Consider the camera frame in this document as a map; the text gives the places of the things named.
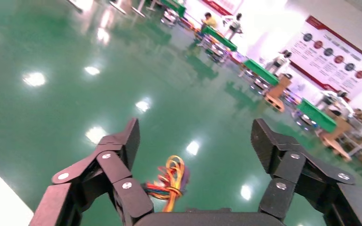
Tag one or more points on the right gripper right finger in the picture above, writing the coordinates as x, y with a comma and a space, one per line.
306, 174

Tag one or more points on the white side table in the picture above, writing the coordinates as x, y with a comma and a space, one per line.
0, 199

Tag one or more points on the green work table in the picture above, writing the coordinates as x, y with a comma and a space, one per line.
176, 6
316, 115
262, 72
220, 39

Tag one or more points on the wall poster with circles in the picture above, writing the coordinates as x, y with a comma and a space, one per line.
334, 56

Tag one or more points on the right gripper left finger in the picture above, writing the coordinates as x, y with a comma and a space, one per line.
106, 174

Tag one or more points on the seated person yellow shirt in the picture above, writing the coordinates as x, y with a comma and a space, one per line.
210, 21

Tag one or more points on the person in white shirt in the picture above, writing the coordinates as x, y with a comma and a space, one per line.
235, 25

